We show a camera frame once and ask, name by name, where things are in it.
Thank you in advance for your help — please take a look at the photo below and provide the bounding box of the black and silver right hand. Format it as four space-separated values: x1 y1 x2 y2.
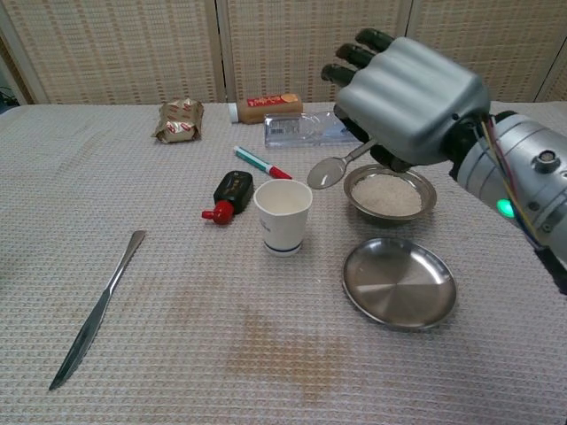
321 27 492 174

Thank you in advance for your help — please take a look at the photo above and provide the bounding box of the small steel spoon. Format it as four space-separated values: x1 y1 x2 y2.
307 140 377 190

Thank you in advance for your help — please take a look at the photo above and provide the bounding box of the steel bowl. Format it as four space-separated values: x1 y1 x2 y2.
343 163 439 225

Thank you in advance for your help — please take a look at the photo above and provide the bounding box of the white paper cup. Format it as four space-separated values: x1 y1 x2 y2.
252 178 314 258

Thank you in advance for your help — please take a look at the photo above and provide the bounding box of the empty steel plate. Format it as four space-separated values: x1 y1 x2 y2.
341 237 458 332

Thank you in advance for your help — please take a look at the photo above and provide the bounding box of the clear plastic water bottle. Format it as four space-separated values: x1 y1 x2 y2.
263 111 362 149

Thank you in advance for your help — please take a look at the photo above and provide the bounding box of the brown drink bottle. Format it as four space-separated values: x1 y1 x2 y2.
228 92 305 126

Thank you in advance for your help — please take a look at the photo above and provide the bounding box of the green marker with red cap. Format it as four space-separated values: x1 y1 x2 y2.
233 145 293 181

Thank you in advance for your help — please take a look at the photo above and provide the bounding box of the black bottle with red cap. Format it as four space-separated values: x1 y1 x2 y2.
201 170 255 226

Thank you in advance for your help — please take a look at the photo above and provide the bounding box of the gold snack packet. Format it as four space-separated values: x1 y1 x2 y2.
151 97 205 144

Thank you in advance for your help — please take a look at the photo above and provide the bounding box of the bamboo folding screen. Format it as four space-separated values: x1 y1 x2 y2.
0 0 567 106

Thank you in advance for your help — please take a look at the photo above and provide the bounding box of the beige woven tablecloth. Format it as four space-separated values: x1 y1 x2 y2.
0 102 567 425

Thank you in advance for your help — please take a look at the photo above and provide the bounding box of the steel table knife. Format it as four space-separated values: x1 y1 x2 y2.
48 229 147 391

